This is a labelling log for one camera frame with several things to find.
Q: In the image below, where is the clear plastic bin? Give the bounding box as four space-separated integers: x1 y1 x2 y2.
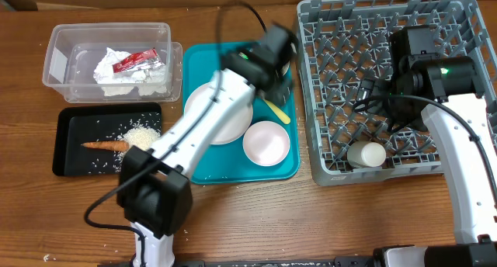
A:
42 23 182 103

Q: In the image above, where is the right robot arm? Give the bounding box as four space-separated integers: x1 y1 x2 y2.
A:
353 26 496 267

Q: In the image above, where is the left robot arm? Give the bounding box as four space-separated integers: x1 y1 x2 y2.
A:
116 24 298 266

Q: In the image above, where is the white bowl with food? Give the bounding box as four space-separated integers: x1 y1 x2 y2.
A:
281 61 291 76

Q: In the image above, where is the pile of white rice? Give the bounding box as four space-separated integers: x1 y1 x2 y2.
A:
89 113 162 171

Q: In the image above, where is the black plastic tray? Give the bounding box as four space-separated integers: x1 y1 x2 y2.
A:
52 102 162 177

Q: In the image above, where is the large white plate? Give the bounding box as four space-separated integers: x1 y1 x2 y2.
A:
184 83 253 145

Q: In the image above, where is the grey dishwasher rack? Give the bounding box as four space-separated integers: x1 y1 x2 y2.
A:
297 0 496 186

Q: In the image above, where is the teal serving tray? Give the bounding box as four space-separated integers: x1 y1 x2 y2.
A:
182 43 301 185

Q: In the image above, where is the white napkin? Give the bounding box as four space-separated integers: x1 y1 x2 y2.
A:
93 47 171 97

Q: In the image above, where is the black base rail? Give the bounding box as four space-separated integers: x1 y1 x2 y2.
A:
96 244 443 267

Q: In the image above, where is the yellow plastic spoon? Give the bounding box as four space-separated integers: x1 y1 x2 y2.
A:
264 99 291 125

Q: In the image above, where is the red foil wrapper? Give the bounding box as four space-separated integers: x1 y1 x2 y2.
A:
113 48 164 73

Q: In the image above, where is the white plastic cup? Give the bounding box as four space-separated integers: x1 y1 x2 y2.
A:
346 141 386 168

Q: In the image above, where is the orange carrot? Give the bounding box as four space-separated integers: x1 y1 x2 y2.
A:
82 140 130 152

